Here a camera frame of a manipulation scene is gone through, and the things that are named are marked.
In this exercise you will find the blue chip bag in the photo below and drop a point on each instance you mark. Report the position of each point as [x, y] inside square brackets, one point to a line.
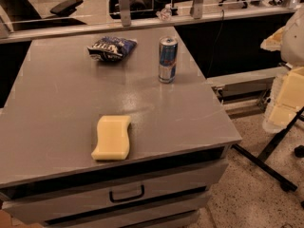
[111, 49]

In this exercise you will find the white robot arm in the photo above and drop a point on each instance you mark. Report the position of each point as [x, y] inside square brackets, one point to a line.
[287, 92]

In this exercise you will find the grey drawer cabinet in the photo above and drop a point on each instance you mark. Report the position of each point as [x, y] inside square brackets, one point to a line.
[179, 136]

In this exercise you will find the yellow sponge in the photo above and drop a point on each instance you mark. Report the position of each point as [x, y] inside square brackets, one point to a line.
[112, 138]

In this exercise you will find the blue silver energy drink can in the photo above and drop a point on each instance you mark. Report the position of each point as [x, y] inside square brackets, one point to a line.
[168, 51]

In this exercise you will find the black office chair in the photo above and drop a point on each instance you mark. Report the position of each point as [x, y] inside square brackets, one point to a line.
[23, 15]

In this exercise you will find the black drawer handle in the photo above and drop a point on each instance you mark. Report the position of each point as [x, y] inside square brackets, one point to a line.
[127, 193]

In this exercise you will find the metal desk rail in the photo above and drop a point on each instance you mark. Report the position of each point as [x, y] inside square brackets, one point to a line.
[221, 14]

